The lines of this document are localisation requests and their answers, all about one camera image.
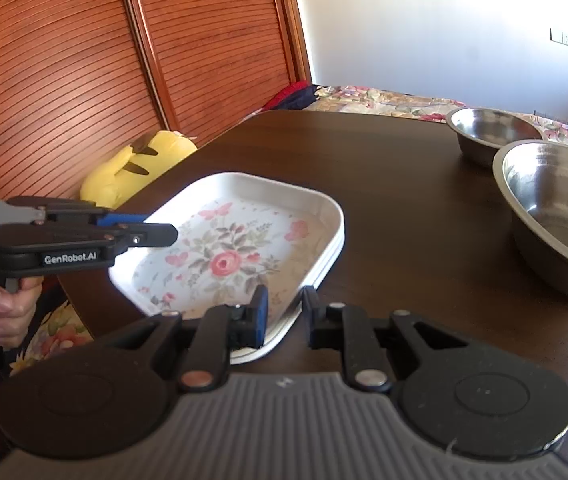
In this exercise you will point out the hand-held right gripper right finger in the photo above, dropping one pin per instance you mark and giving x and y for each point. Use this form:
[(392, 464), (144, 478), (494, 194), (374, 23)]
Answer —
[(312, 320)]

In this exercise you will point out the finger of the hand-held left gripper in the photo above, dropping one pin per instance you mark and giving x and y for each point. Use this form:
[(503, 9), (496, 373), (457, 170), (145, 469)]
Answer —
[(154, 235), (124, 219)]

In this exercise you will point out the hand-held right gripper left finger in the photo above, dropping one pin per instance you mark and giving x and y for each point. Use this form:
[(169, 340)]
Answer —
[(260, 320)]

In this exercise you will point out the white floral square plate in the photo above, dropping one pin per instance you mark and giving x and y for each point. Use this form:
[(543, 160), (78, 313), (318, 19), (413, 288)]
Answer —
[(256, 358), (224, 255), (335, 255)]

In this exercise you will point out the large steel bowl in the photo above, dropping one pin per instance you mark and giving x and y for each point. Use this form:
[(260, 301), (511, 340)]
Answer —
[(559, 230)]

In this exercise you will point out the person's left hand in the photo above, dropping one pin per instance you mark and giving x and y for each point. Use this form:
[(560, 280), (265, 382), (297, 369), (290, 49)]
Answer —
[(14, 310)]

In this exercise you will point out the yellow plush toy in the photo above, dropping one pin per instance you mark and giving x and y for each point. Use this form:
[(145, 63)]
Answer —
[(134, 170)]

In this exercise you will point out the floral bed sheet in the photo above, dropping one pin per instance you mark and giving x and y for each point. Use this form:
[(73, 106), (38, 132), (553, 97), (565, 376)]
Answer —
[(59, 335)]

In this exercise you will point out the wooden slatted wardrobe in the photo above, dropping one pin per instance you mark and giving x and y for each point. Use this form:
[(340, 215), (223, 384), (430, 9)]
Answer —
[(114, 50)]

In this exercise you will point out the red and navy cushion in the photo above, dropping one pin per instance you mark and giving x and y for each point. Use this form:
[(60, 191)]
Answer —
[(286, 94)]

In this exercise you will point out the dark blue garment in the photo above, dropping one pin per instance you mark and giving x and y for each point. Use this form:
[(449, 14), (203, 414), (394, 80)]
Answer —
[(306, 97)]

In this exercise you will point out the floral blanket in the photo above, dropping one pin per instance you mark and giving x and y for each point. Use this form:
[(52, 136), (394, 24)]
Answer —
[(389, 100)]

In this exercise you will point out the wall socket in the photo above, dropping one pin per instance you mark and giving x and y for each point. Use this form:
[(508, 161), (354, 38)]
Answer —
[(561, 37)]

